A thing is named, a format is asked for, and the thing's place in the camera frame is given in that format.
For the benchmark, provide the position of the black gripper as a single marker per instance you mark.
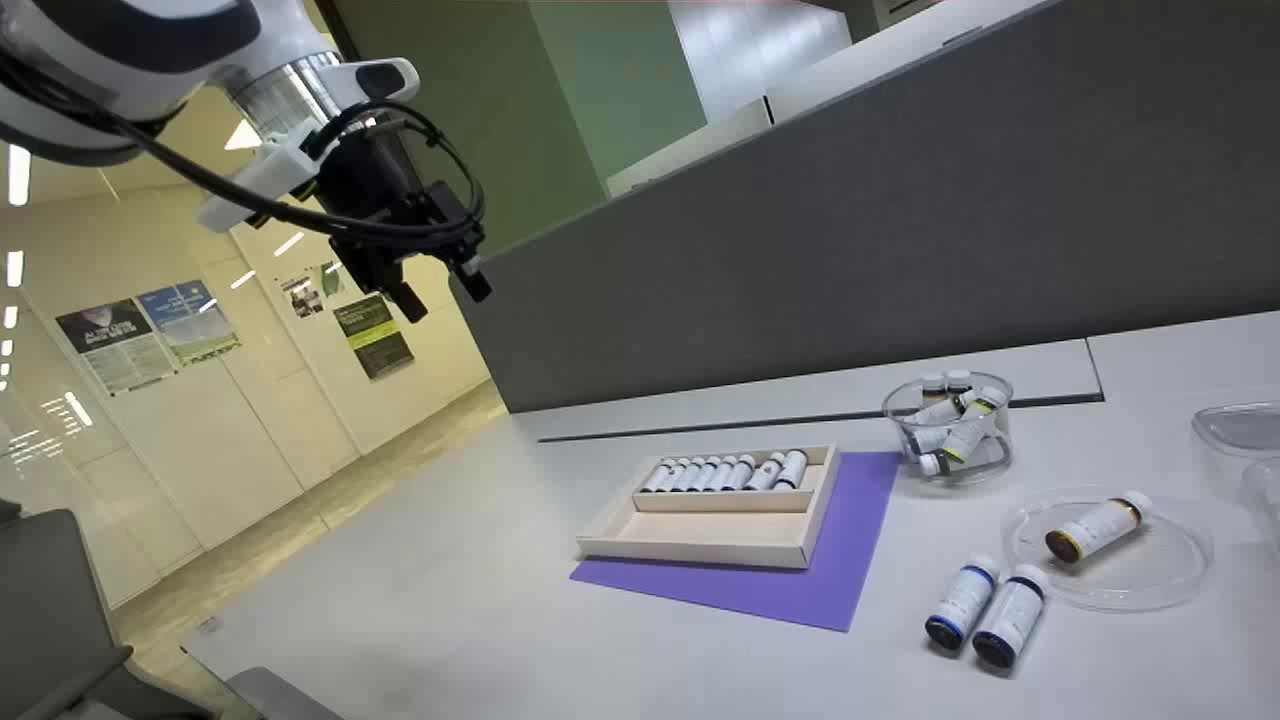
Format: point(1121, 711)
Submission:
point(385, 201)

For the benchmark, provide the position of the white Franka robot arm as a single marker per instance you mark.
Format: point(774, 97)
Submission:
point(124, 54)

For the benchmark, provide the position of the small white bottle in row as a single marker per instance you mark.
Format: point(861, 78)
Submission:
point(703, 475)
point(761, 475)
point(669, 478)
point(685, 475)
point(739, 475)
point(788, 468)
point(723, 475)

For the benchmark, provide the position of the wooden tray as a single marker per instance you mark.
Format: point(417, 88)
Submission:
point(713, 533)

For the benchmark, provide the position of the small white capped bottle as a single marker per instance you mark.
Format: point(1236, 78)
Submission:
point(931, 416)

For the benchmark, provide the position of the white bottle with amber base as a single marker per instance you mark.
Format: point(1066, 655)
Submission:
point(969, 432)

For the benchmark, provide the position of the white bottle with brown base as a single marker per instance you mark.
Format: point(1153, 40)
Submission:
point(1099, 528)

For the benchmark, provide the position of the green pillar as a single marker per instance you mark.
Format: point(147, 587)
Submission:
point(535, 105)

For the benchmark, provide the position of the long ceiling light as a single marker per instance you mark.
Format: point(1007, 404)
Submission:
point(18, 175)

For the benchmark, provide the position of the purple paper mat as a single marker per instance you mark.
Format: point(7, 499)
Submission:
point(853, 533)

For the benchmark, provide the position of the dark grey chair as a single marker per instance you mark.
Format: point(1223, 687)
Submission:
point(55, 627)

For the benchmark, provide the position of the clear round plastic lid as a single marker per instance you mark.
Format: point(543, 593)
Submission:
point(1147, 581)

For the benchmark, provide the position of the clear plastic container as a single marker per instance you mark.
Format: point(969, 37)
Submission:
point(1245, 453)

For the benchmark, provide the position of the dark green wall poster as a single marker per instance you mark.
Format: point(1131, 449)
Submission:
point(373, 336)

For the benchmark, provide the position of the small green wall picture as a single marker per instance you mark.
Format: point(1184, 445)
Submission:
point(334, 278)

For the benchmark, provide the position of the small dark wall picture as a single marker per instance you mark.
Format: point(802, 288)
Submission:
point(304, 296)

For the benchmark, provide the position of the blue and green wall poster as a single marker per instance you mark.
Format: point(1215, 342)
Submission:
point(186, 321)

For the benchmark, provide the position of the dark and white wall poster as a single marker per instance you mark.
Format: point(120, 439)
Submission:
point(112, 342)

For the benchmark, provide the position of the grey partition wall panel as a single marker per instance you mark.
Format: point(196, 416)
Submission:
point(865, 225)

